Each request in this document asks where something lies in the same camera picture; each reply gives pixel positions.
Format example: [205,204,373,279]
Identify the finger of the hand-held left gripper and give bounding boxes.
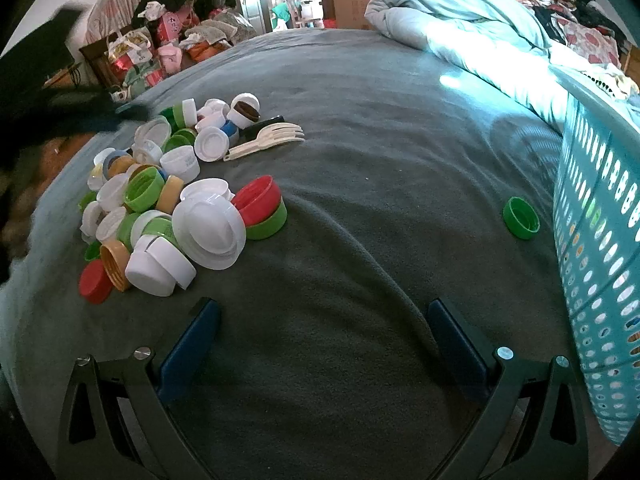
[105,94,157,133]

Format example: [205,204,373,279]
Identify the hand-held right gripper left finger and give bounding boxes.
[57,297,223,480]

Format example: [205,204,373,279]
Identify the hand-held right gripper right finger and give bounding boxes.
[427,299,591,480]

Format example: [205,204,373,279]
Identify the pile of mixed bottle caps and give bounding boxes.
[77,92,288,306]

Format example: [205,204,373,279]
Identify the light blue perforated basket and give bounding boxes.
[552,67,640,447]

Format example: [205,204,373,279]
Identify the dark wooden cabinet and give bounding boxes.
[79,35,131,93]

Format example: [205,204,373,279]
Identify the heap of bags and clutter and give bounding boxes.
[107,0,258,101]

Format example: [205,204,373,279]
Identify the black plastic utensil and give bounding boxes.
[239,115,286,143]

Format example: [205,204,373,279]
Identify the green bottle cap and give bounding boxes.
[502,196,542,240]

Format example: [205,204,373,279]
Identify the grey blanket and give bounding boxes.
[0,29,601,480]

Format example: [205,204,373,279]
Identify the yellow and white cloth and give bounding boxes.
[582,67,640,101]

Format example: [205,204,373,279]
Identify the light blue duvet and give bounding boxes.
[364,0,640,136]

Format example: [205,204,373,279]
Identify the red floral pillow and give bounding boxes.
[560,15,623,68]

